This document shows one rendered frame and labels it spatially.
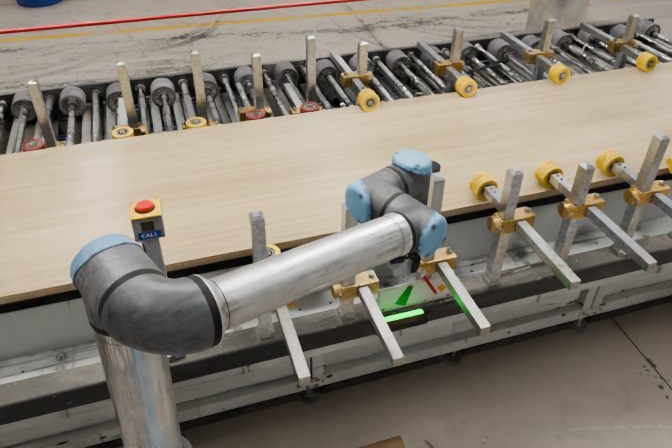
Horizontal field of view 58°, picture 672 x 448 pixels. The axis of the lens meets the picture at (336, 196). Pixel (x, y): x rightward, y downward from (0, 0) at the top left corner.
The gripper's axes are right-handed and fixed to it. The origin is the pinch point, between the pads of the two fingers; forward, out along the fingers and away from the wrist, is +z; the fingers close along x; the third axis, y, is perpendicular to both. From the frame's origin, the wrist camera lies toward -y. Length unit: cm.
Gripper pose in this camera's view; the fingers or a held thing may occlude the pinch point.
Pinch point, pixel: (408, 274)
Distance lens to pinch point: 160.0
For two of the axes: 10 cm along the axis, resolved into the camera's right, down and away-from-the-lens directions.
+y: -9.5, 1.8, -2.7
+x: 3.2, 5.6, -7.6
